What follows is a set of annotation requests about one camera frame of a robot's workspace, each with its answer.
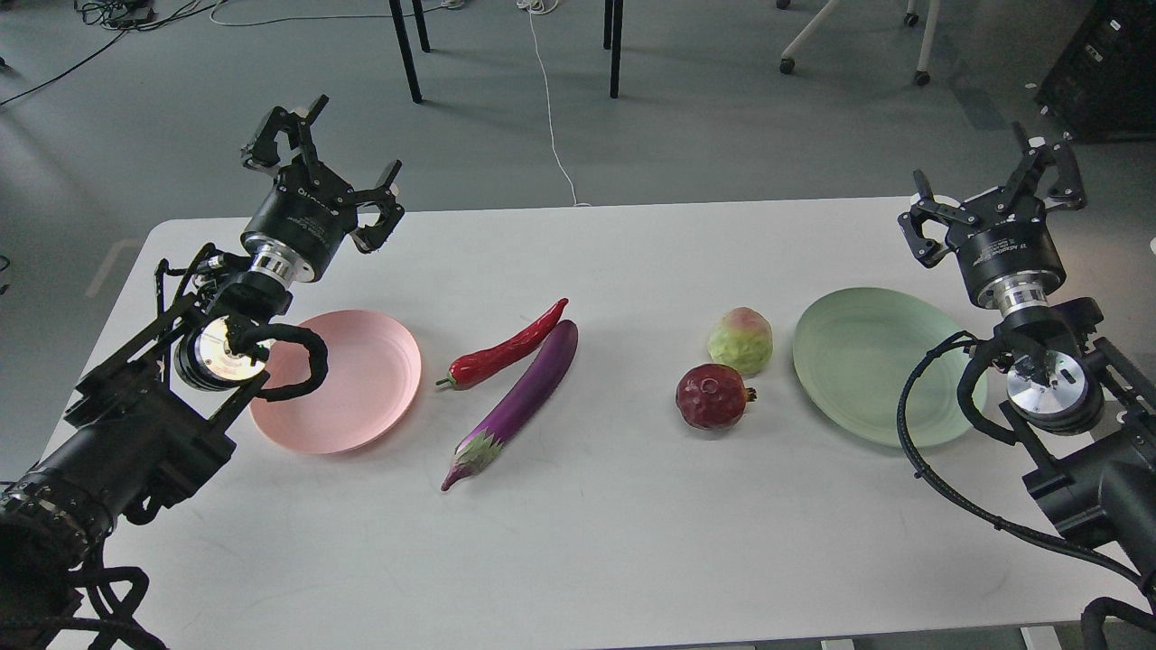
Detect purple eggplant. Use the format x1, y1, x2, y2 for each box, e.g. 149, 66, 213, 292
439, 320, 579, 492

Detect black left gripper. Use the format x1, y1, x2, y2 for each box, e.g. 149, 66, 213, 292
242, 95, 406, 283

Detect black table legs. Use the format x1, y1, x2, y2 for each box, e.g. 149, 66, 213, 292
388, 0, 624, 104

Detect red pomegranate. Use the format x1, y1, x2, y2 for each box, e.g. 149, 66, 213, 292
676, 363, 757, 433

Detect green plate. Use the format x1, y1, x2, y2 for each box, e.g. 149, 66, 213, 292
792, 287, 972, 449

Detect green pink peach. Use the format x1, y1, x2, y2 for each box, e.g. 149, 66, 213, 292
706, 306, 775, 376

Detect black floor cables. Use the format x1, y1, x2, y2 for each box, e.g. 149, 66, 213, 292
0, 0, 218, 108

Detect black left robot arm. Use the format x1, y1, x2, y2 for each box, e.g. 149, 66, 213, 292
3, 97, 405, 649

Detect white floor cable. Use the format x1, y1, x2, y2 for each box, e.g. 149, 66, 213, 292
210, 0, 592, 209

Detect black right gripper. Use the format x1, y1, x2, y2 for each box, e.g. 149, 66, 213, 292
898, 121, 1087, 310

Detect red chili pepper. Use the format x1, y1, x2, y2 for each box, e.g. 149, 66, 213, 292
434, 300, 569, 390

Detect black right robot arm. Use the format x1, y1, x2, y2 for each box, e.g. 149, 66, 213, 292
896, 123, 1155, 649

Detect pink plate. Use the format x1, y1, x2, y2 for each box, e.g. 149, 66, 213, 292
249, 310, 423, 455

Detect black equipment case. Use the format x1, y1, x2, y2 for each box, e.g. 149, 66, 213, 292
1036, 1, 1155, 143

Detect white chair base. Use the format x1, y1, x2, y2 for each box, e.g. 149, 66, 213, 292
777, 0, 940, 88

